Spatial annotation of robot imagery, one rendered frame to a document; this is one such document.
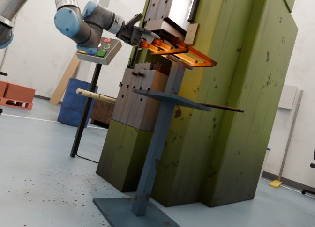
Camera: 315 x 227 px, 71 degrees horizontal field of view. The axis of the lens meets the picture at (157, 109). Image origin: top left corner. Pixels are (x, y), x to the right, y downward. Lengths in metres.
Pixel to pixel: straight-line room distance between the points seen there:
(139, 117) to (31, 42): 8.41
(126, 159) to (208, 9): 1.27
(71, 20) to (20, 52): 8.73
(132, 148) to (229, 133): 0.80
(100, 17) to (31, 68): 8.78
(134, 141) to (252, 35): 1.30
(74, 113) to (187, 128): 3.01
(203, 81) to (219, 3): 0.58
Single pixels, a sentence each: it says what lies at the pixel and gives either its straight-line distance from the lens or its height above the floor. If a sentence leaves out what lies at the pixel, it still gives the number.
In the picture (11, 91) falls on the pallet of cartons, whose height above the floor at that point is 0.29.
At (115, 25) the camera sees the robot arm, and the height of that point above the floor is 0.94.
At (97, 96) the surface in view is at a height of 0.62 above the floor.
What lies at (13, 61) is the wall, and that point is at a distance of 9.56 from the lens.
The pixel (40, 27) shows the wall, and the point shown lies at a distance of 9.94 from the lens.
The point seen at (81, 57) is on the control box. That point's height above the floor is 0.94.
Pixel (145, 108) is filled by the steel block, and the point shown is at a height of 0.62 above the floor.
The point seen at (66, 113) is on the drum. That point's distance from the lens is 4.34.
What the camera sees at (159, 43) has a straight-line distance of 1.24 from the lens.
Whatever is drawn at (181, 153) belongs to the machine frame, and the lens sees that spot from 1.58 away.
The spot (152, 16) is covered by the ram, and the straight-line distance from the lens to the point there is 2.03.
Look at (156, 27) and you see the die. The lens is 1.91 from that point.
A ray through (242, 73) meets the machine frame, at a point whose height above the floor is 1.12.
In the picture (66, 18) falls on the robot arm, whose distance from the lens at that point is 0.93.
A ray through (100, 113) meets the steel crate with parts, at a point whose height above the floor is 0.30.
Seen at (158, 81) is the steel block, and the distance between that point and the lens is 1.65.
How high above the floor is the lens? 0.60
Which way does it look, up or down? 2 degrees up
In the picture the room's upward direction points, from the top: 16 degrees clockwise
